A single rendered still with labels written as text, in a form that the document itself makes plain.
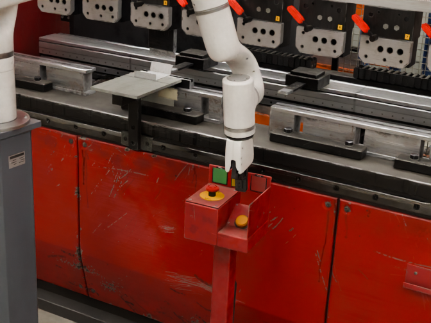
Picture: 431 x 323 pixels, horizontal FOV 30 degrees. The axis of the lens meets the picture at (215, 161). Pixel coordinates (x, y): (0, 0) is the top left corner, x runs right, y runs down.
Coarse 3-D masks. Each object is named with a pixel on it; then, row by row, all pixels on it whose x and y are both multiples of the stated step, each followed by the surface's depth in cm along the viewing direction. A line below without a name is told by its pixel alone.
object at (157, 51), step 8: (152, 32) 270; (160, 32) 268; (168, 32) 267; (176, 32) 268; (152, 40) 271; (160, 40) 269; (168, 40) 268; (176, 40) 269; (152, 48) 272; (160, 48) 270; (168, 48) 269; (168, 56) 271
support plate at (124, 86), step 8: (112, 80) 263; (120, 80) 264; (128, 80) 264; (136, 80) 265; (144, 80) 265; (152, 80) 266; (160, 80) 266; (168, 80) 266; (176, 80) 267; (96, 88) 254; (104, 88) 253; (112, 88) 254; (120, 88) 254; (128, 88) 255; (136, 88) 255; (144, 88) 256; (152, 88) 256; (160, 88) 258; (128, 96) 249; (136, 96) 247
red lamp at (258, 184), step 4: (252, 176) 235; (256, 176) 234; (252, 180) 235; (256, 180) 234; (260, 180) 234; (264, 180) 233; (252, 184) 235; (256, 184) 235; (260, 184) 234; (264, 184) 234; (252, 188) 236; (256, 188) 235; (260, 188) 235; (264, 188) 234
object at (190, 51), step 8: (176, 56) 291; (184, 56) 290; (192, 56) 289; (200, 56) 288; (208, 56) 291; (176, 64) 292; (184, 64) 286; (192, 64) 288; (200, 64) 287; (208, 64) 290; (216, 64) 295
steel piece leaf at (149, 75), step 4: (136, 72) 268; (140, 72) 267; (144, 72) 266; (148, 72) 274; (152, 72) 274; (156, 72) 275; (136, 76) 269; (140, 76) 268; (144, 76) 267; (148, 76) 266; (152, 76) 265; (156, 76) 270; (160, 76) 270; (164, 76) 270
